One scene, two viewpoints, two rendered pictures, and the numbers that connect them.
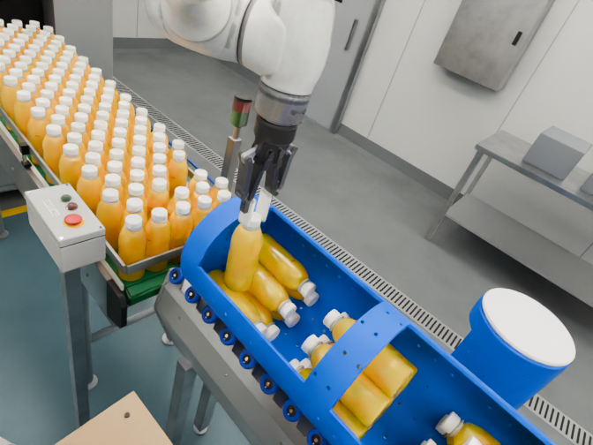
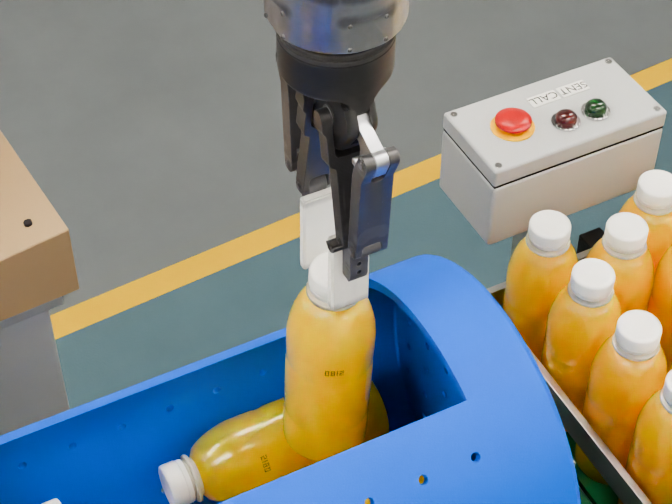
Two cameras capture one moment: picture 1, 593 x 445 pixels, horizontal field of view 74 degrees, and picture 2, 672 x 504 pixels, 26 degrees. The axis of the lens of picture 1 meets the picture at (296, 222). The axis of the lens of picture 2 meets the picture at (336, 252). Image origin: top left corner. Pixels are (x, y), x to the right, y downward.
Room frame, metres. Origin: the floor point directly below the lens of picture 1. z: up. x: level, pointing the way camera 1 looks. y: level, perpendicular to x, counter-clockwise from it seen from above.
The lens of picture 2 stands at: (1.03, -0.55, 2.03)
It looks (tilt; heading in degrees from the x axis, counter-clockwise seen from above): 46 degrees down; 120
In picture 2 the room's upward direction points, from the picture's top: straight up
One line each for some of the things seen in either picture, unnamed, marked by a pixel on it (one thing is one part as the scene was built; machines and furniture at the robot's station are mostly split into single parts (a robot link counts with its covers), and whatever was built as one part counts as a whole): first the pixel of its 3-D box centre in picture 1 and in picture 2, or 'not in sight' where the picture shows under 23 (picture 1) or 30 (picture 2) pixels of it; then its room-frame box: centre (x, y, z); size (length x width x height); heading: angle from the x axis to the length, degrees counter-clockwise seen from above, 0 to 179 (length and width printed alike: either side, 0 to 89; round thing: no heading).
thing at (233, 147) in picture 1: (213, 248); not in sight; (1.31, 0.31, 0.55); 0.04 x 0.04 x 1.10; 57
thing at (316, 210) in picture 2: (246, 210); (320, 228); (0.65, 0.10, 1.29); 0.03 x 0.01 x 0.07; 57
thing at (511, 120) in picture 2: (73, 220); (513, 122); (0.64, 0.48, 1.11); 0.04 x 0.04 x 0.01
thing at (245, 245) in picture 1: (243, 253); (329, 361); (0.66, 0.09, 1.16); 0.07 x 0.07 x 0.19
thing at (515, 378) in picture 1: (453, 400); not in sight; (0.93, -0.75, 0.59); 0.28 x 0.28 x 0.88
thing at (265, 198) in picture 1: (263, 205); (348, 267); (0.68, 0.08, 1.29); 0.03 x 0.01 x 0.07; 57
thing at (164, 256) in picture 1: (193, 245); (597, 452); (0.84, 0.26, 0.96); 0.40 x 0.01 x 0.03; 147
